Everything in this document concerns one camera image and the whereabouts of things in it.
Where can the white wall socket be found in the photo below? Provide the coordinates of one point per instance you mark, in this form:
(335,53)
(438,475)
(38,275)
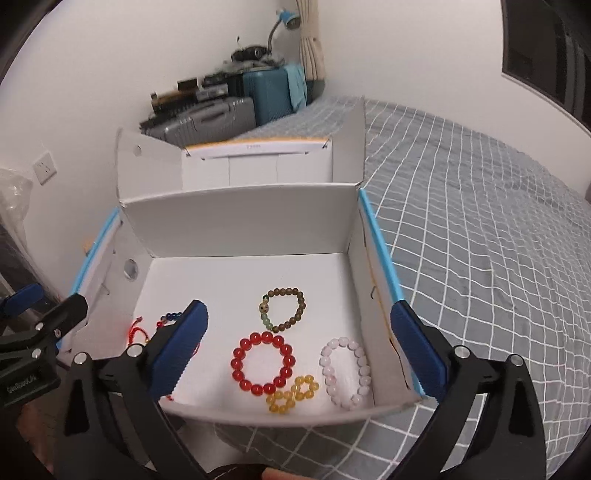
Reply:
(46,167)

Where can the white and blue cardboard box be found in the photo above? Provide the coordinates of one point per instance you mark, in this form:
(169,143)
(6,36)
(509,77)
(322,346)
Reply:
(231,230)

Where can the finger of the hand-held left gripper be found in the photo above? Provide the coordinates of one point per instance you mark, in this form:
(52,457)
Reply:
(21,297)
(60,318)

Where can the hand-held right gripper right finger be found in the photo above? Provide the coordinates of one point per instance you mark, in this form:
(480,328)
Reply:
(418,355)

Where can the grey suitcase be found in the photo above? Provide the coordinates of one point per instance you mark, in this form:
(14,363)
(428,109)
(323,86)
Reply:
(212,122)

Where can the dark window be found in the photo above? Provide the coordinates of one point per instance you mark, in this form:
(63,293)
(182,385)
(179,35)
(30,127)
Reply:
(545,50)

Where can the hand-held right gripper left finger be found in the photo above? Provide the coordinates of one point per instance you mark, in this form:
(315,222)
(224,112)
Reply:
(178,350)

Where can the teal cloth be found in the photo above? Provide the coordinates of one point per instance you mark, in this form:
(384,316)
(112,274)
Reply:
(295,87)

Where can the teal suitcase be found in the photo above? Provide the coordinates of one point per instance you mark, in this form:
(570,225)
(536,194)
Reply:
(268,97)

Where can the beige curtain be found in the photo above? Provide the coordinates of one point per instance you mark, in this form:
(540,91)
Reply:
(311,41)

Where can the pile of dark clutter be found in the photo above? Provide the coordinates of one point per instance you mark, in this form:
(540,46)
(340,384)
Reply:
(254,55)

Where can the clear plastic bag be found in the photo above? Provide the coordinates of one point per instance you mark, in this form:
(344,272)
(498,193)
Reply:
(14,198)

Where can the blue desk lamp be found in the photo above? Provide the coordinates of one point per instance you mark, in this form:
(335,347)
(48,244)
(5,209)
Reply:
(291,18)

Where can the grey checked bedsheet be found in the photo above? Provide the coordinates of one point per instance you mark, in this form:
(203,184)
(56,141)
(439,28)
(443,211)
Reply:
(485,254)

